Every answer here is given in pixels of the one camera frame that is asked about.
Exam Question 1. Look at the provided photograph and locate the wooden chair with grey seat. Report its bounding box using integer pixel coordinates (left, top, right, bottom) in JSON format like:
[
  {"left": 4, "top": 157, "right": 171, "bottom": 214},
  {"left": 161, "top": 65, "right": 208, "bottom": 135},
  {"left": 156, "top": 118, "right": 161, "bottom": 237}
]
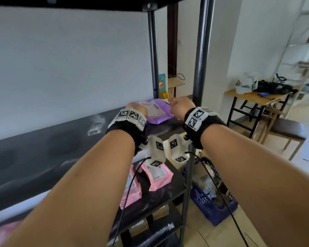
[{"left": 260, "top": 108, "right": 307, "bottom": 161}]

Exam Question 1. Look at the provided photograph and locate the group of brown cardboard boxes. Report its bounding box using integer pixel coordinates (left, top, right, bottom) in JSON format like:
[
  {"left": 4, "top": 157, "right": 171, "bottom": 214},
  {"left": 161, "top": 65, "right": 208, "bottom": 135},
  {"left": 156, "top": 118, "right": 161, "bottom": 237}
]
[{"left": 107, "top": 204, "right": 170, "bottom": 247}]

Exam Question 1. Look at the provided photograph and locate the person's left forearm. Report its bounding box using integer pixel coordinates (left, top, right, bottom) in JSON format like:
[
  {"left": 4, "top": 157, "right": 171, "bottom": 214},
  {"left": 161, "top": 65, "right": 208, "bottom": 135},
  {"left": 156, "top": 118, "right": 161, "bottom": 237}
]
[{"left": 0, "top": 130, "right": 137, "bottom": 247}]

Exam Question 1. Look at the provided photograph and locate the person's right forearm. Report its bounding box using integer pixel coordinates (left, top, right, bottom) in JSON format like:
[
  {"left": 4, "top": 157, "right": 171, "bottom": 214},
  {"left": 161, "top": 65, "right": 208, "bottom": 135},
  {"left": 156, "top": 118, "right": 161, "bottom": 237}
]
[{"left": 201, "top": 123, "right": 309, "bottom": 247}]

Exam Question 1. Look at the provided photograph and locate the black gear pile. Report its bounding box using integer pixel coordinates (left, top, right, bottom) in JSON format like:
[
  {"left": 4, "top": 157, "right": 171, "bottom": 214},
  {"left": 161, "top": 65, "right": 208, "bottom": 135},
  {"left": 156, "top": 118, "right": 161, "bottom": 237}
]
[{"left": 257, "top": 79, "right": 298, "bottom": 95}]

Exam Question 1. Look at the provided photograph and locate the black camera cable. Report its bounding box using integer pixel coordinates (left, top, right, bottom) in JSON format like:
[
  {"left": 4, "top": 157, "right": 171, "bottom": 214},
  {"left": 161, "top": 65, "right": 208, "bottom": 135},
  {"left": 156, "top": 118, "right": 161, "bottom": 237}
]
[
  {"left": 185, "top": 151, "right": 249, "bottom": 247},
  {"left": 112, "top": 156, "right": 152, "bottom": 247}
]

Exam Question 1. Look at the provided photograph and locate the purple plastic package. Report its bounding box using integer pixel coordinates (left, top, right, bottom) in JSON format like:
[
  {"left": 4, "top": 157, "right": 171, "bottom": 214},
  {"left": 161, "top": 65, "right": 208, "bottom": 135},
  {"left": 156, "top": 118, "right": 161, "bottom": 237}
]
[{"left": 126, "top": 98, "right": 175, "bottom": 124}]

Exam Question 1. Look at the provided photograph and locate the wooden desk with black legs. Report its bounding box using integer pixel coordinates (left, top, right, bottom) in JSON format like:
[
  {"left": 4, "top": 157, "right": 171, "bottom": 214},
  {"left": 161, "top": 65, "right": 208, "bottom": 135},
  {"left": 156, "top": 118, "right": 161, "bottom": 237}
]
[{"left": 224, "top": 86, "right": 298, "bottom": 139}]

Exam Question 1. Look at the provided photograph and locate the white plastic bag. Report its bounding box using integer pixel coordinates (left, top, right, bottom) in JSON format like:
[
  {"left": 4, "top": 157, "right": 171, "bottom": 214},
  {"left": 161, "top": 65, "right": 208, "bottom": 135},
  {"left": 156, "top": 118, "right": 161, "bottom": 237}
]
[{"left": 235, "top": 74, "right": 259, "bottom": 95}]

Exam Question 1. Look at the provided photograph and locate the dark metal shelf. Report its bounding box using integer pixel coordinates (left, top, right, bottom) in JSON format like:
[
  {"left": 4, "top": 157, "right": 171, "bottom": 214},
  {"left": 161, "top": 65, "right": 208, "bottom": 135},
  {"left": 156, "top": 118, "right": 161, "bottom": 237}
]
[{"left": 0, "top": 0, "right": 216, "bottom": 247}]

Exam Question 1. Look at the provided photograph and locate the small wooden table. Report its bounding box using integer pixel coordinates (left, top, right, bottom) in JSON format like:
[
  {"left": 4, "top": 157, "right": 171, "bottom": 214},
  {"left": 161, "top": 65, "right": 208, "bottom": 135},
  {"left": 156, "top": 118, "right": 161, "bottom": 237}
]
[{"left": 167, "top": 77, "right": 186, "bottom": 98}]

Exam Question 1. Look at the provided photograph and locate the black looped cable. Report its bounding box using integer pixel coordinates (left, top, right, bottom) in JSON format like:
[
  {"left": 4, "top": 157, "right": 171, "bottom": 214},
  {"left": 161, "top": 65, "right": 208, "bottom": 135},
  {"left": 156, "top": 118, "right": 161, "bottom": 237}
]
[{"left": 169, "top": 72, "right": 186, "bottom": 81}]

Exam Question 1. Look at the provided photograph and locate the blue plastic crate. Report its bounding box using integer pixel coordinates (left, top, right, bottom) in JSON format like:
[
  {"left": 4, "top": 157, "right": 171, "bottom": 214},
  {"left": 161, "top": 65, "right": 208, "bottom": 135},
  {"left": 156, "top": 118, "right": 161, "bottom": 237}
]
[{"left": 188, "top": 156, "right": 239, "bottom": 227}]

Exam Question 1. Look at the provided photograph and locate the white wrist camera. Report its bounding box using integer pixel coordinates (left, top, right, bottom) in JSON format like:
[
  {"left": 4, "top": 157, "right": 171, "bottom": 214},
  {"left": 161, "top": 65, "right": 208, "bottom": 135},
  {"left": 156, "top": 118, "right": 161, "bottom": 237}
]
[{"left": 143, "top": 135, "right": 166, "bottom": 168}]

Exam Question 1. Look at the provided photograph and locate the white marker cube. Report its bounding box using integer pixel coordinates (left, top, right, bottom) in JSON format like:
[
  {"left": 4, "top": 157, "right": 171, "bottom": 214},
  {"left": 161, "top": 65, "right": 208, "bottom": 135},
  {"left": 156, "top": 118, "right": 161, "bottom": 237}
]
[{"left": 169, "top": 133, "right": 192, "bottom": 164}]

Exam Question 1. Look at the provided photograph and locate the person's right hand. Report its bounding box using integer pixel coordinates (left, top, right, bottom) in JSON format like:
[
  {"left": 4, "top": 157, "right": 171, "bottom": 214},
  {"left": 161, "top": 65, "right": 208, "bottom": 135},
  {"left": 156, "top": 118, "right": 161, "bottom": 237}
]
[{"left": 170, "top": 96, "right": 197, "bottom": 121}]

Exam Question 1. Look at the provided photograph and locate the colourful printed box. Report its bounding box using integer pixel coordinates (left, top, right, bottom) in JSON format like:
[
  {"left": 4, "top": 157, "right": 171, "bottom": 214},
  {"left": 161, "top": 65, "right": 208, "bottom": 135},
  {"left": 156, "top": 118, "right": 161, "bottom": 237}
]
[{"left": 158, "top": 73, "right": 166, "bottom": 93}]

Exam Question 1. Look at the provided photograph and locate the person's left hand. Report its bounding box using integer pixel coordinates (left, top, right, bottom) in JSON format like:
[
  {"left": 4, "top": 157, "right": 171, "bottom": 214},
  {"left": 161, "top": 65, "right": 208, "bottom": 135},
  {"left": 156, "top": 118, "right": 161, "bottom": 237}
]
[{"left": 126, "top": 102, "right": 149, "bottom": 117}]

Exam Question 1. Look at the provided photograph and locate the black marker wristband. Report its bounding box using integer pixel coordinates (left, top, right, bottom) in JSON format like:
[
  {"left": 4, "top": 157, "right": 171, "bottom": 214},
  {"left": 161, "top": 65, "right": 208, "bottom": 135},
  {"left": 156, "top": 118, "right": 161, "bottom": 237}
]
[
  {"left": 105, "top": 108, "right": 148, "bottom": 155},
  {"left": 183, "top": 107, "right": 227, "bottom": 150}
]

